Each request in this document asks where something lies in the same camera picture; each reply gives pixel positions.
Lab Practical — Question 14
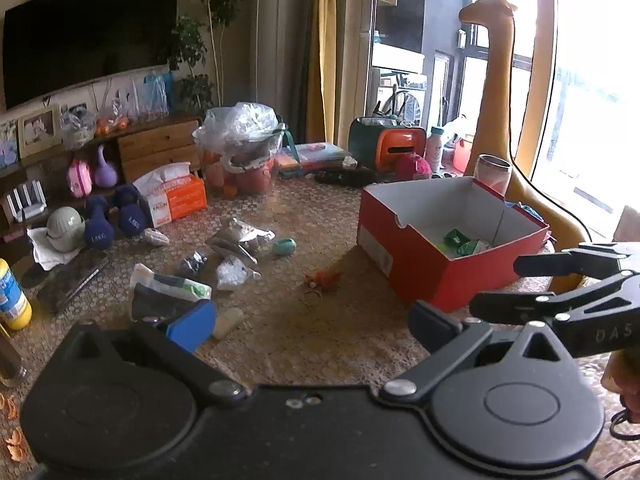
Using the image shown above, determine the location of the washing machine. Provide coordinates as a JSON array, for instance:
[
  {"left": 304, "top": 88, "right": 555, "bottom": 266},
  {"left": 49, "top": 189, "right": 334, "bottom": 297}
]
[{"left": 368, "top": 67, "right": 427, "bottom": 127}]

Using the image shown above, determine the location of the red cardboard box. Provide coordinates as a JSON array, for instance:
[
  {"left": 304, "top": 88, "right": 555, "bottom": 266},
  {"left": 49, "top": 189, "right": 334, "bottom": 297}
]
[{"left": 357, "top": 177, "right": 549, "bottom": 313}]

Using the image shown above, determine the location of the person's right hand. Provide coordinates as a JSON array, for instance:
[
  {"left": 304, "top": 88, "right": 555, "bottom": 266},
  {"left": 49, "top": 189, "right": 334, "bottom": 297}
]
[{"left": 601, "top": 350, "right": 640, "bottom": 424}]

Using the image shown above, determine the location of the orange green storage box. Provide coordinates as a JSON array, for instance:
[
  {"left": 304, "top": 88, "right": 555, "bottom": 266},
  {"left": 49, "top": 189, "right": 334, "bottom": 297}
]
[{"left": 347, "top": 117, "right": 427, "bottom": 182}]

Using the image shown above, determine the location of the black phone tablet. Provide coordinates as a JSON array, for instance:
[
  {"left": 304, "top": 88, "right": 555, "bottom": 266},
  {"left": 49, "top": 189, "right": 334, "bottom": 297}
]
[{"left": 37, "top": 249, "right": 110, "bottom": 314}]

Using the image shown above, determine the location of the purple gourd toy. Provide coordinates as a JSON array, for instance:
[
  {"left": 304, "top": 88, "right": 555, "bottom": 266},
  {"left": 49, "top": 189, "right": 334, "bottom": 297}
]
[{"left": 93, "top": 144, "right": 118, "bottom": 188}]

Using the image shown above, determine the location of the yellow lidded canister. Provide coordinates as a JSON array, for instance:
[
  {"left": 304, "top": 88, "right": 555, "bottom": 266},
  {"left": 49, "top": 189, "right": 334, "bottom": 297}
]
[{"left": 0, "top": 259, "right": 32, "bottom": 330}]

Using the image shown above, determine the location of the pink fuzzy plush ball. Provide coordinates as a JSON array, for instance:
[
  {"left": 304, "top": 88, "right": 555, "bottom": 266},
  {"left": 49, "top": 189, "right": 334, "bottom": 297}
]
[{"left": 395, "top": 153, "right": 432, "bottom": 181}]

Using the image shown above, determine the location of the white green wipes packet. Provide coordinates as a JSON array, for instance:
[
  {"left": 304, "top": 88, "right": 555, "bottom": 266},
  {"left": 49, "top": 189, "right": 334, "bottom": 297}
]
[{"left": 129, "top": 263, "right": 213, "bottom": 321}]

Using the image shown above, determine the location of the framed photo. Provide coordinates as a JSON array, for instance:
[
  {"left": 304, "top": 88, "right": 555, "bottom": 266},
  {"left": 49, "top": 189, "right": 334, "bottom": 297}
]
[{"left": 17, "top": 104, "right": 63, "bottom": 159}]

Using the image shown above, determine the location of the orange tissue pack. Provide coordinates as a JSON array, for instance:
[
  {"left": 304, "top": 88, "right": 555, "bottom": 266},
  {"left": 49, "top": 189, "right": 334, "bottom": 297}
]
[{"left": 134, "top": 162, "right": 207, "bottom": 228}]

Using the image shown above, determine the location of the yellow giraffe plush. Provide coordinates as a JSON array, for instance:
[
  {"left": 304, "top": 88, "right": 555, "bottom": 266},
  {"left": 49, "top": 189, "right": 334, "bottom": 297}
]
[{"left": 458, "top": 0, "right": 591, "bottom": 294}]

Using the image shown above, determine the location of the white wifi router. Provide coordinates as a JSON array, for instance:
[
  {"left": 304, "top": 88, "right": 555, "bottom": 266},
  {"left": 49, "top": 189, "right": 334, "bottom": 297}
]
[{"left": 4, "top": 180, "right": 48, "bottom": 223}]

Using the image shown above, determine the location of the wooden tv cabinet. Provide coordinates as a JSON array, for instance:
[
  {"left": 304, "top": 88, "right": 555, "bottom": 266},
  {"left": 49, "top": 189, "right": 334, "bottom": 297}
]
[{"left": 1, "top": 113, "right": 202, "bottom": 245}]

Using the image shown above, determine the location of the white tower air conditioner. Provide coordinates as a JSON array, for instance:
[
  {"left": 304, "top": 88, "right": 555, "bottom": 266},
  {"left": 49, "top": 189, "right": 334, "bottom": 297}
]
[{"left": 250, "top": 0, "right": 310, "bottom": 133}]

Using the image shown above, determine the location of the yellow curtain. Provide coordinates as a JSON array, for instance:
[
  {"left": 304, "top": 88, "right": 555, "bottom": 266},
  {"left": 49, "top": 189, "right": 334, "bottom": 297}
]
[{"left": 305, "top": 0, "right": 337, "bottom": 143}]

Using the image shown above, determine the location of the silver foil snack bag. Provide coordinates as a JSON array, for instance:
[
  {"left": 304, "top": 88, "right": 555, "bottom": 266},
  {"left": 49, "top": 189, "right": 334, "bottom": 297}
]
[{"left": 206, "top": 217, "right": 276, "bottom": 266}]

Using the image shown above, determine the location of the black remote control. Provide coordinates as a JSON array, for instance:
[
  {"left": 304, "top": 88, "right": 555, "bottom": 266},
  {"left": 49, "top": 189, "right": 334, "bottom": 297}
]
[{"left": 314, "top": 169, "right": 376, "bottom": 188}]

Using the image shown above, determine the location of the potted green plant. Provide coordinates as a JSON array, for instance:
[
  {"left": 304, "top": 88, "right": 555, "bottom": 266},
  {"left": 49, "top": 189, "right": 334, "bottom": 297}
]
[{"left": 168, "top": 0, "right": 244, "bottom": 112}]

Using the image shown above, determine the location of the pink steel mug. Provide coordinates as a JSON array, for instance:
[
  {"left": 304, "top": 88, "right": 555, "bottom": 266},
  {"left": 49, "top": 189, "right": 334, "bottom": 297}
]
[{"left": 473, "top": 154, "right": 512, "bottom": 196}]

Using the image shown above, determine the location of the black flat television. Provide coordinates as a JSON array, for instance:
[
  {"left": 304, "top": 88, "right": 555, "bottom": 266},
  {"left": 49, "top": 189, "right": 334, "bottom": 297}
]
[{"left": 1, "top": 0, "right": 177, "bottom": 110}]

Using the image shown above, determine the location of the white paper napkin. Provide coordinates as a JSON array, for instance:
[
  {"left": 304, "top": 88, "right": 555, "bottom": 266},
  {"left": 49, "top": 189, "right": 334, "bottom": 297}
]
[{"left": 26, "top": 228, "right": 84, "bottom": 271}]

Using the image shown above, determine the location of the blue crumpled plastic bag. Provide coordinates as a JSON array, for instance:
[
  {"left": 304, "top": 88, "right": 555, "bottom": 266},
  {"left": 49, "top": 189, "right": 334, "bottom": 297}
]
[{"left": 506, "top": 202, "right": 544, "bottom": 223}]

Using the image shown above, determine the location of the blue dumbbell right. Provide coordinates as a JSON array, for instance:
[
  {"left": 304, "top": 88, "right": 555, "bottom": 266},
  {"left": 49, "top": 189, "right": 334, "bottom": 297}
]
[{"left": 113, "top": 184, "right": 146, "bottom": 237}]

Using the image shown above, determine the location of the colourful bead organizer box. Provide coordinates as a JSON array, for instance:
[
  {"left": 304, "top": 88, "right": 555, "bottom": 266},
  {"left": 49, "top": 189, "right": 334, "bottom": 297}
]
[{"left": 276, "top": 142, "right": 349, "bottom": 179}]

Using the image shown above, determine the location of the white bottle teal cap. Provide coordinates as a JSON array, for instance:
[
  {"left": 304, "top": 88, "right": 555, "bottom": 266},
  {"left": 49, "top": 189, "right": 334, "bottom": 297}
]
[{"left": 425, "top": 126, "right": 445, "bottom": 174}]

